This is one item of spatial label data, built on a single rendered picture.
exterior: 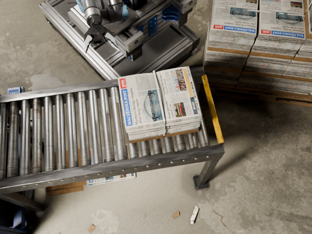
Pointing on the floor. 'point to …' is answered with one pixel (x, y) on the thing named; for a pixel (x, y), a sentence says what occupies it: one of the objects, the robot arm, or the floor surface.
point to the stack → (221, 34)
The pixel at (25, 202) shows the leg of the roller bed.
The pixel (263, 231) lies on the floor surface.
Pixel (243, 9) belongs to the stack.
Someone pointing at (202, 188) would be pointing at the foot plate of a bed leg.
